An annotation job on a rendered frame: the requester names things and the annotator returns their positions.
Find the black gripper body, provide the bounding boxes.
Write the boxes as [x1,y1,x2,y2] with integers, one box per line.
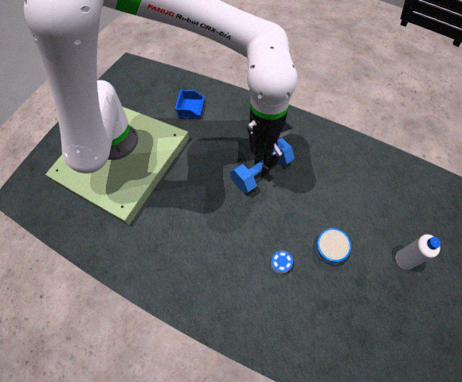
[253,127,280,150]

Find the white bottle with blue cap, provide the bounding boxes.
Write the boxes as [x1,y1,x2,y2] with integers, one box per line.
[395,235,440,270]

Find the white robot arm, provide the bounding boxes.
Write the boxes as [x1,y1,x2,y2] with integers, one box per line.
[24,0,297,173]

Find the blue hexagonal dumbbell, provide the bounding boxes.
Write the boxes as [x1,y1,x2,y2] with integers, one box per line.
[230,138,295,193]

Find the blue plastic bin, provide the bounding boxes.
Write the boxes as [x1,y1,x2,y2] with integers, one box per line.
[175,90,205,119]

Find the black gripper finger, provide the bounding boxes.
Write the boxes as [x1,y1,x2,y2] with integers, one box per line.
[261,143,284,177]
[247,127,264,165]

